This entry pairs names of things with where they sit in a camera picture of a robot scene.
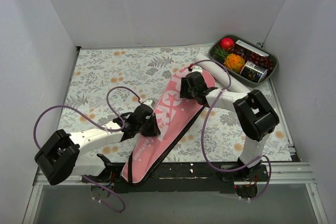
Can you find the white shuttlecock tube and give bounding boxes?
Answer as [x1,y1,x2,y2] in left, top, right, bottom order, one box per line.
[193,53,250,93]

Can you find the pink racket cover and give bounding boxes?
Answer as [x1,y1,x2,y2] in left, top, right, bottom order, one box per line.
[121,68,204,185]

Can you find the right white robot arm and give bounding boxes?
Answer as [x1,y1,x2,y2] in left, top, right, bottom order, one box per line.
[180,71,279,181]

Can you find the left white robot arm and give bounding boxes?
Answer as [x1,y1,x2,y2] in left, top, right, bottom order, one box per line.
[34,103,161,185]

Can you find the green leafy sprig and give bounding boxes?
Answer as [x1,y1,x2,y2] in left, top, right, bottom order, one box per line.
[213,47,228,62]

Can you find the floral table cloth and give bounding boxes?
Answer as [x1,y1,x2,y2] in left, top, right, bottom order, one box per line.
[51,46,292,163]

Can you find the red apple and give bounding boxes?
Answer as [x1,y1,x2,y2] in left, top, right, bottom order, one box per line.
[219,38,235,51]

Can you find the grey plastic tray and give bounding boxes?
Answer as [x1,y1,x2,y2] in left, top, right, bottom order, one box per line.
[208,35,279,88]

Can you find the white box in tray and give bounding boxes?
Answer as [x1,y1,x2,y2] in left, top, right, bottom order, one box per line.
[235,40,269,57]

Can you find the dark red grapes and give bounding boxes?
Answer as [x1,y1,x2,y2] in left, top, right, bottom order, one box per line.
[231,46,273,69]

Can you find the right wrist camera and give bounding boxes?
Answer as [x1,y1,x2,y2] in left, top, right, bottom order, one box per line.
[188,64,203,73]

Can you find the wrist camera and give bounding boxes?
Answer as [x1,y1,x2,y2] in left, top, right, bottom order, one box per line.
[188,64,203,73]
[141,100,155,109]

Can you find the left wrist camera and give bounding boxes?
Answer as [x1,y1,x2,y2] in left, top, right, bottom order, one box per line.
[141,100,155,109]

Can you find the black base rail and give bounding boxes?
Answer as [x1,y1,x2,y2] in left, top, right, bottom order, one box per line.
[81,161,274,196]

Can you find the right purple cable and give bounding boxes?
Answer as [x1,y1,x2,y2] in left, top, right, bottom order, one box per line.
[187,59,271,200]

